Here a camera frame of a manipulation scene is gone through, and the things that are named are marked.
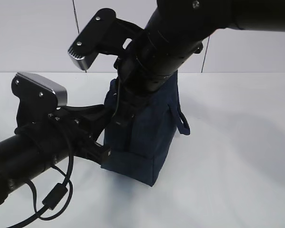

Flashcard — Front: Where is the dark blue cable loop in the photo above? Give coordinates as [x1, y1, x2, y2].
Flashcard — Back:
[193, 42, 204, 54]

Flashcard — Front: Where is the silver wrist camera on right arm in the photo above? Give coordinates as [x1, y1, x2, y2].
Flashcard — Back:
[67, 8, 143, 71]

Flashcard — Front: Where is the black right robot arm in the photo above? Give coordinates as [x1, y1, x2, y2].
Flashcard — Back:
[113, 0, 285, 125]

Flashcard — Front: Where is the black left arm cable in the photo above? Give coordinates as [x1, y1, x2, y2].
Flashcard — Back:
[0, 114, 74, 228]

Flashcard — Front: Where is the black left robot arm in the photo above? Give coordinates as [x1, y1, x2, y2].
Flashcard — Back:
[0, 104, 113, 205]

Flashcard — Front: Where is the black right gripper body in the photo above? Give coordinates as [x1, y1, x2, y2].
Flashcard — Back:
[111, 40, 179, 130]

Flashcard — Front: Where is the dark navy fabric lunch bag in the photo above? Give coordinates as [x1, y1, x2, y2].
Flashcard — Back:
[101, 72, 190, 186]

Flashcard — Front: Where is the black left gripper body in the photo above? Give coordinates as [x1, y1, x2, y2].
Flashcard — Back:
[47, 104, 112, 165]

